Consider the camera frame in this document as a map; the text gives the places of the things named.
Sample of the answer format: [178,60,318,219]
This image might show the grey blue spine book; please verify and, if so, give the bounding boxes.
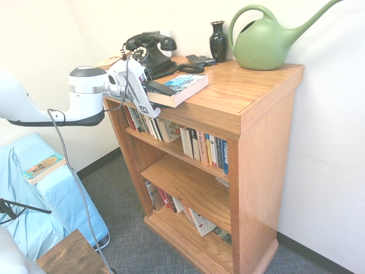
[215,136,224,170]

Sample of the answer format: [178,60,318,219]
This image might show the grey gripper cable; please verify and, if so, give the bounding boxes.
[47,54,135,274]

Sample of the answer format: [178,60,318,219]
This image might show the yellow spine book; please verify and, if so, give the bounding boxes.
[205,133,213,167]

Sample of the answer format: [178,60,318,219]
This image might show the black spine paperback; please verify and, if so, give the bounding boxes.
[188,128,201,162]

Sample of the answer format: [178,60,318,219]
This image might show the black remote control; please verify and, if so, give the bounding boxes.
[185,54,217,67]

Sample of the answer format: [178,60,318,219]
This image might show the black rotary telephone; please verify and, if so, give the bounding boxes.
[119,32,206,81]

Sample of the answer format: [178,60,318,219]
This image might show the teal orange cover book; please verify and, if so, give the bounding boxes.
[22,153,67,186]

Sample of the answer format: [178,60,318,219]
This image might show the dark spine paperback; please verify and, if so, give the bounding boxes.
[135,108,149,134]

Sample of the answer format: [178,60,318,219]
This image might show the wooden bookshelf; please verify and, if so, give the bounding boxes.
[94,55,305,274]

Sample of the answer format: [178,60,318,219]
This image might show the green plastic watering can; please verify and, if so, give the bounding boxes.
[228,0,346,71]

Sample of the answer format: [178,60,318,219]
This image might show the white spine book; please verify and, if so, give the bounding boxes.
[209,134,219,168]

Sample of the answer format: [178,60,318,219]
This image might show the red spine leaning book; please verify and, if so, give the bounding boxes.
[158,187,172,211]

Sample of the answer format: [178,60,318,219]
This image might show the white red-splatter cover book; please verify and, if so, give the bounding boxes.
[94,51,126,71]

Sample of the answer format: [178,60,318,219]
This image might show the green camouflage cover book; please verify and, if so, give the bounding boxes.
[212,226,233,247]

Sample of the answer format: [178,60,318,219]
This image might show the blue Thailand book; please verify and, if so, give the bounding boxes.
[221,139,230,176]

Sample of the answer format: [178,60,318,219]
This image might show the white pages-out paperback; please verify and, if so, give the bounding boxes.
[180,127,194,159]

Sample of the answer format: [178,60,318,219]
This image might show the grey cover book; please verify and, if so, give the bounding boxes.
[144,180,166,212]

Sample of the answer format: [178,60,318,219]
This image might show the loose papers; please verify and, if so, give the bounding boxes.
[215,176,230,191]

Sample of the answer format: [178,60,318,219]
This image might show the black glossy vase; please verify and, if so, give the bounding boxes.
[209,20,228,63]

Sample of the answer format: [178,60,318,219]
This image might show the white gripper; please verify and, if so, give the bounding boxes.
[115,59,176,119]

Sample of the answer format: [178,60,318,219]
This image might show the dark wooden robot table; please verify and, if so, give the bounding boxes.
[35,228,113,274]

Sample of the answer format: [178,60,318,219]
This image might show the illustrated cover leaning book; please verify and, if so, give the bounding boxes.
[158,118,182,144]

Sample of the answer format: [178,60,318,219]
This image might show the blue Darwin's Radio paperback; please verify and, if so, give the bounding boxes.
[147,73,209,108]

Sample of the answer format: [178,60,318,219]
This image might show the blue covered armchair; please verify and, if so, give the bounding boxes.
[0,132,111,262]

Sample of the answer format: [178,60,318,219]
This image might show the orange spine book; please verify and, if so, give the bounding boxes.
[197,131,210,167]

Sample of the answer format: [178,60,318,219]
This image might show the black camera tripod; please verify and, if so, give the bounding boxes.
[0,198,53,225]

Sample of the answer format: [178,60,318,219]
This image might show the white book with red figures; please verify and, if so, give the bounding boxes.
[189,208,217,237]

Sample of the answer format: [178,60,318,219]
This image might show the cream pages paperback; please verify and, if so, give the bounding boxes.
[147,116,162,142]

